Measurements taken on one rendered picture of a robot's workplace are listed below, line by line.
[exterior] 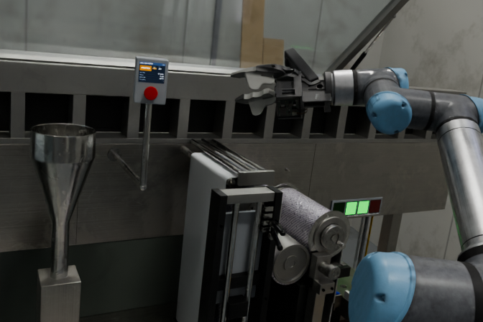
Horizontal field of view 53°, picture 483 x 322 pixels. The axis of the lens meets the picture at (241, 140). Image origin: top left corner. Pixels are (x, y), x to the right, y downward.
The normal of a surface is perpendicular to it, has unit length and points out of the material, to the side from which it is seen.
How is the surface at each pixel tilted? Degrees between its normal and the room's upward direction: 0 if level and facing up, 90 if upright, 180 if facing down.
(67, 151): 90
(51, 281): 0
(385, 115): 107
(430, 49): 90
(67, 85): 90
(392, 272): 30
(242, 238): 90
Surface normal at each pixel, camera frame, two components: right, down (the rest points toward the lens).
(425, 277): 0.05, -0.65
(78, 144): 0.73, 0.22
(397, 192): 0.46, 0.24
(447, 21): -0.94, -0.04
